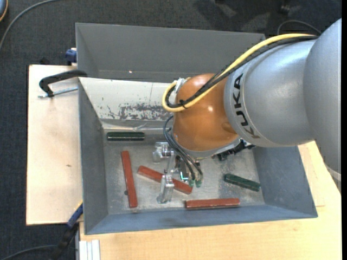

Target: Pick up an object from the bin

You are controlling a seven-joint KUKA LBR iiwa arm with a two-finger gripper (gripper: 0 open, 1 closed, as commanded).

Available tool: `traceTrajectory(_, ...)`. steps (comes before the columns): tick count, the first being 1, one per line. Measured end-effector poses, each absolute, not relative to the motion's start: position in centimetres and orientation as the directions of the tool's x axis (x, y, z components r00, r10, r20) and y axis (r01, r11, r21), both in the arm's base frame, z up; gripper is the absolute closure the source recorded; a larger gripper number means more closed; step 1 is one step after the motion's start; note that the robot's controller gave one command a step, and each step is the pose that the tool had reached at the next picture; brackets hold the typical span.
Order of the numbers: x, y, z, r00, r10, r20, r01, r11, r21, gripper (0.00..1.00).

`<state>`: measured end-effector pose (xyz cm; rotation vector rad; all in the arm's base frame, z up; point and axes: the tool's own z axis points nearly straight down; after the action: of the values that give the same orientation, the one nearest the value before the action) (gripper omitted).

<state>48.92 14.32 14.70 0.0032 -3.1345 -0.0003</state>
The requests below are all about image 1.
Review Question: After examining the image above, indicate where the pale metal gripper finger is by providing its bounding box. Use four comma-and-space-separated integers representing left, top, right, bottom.
156, 173, 175, 204
152, 141, 175, 163

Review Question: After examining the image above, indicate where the red-brown flat block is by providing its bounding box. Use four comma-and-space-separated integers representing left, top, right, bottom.
137, 165, 194, 195
120, 150, 139, 209
184, 198, 241, 210

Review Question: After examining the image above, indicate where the dark green flat block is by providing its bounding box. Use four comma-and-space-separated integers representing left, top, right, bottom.
106, 131, 146, 142
223, 173, 261, 192

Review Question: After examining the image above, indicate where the grey metal bin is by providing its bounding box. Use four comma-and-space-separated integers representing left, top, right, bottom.
75, 22, 318, 236

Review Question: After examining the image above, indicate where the pale wood flat board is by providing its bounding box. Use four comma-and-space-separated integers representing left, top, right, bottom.
25, 64, 83, 226

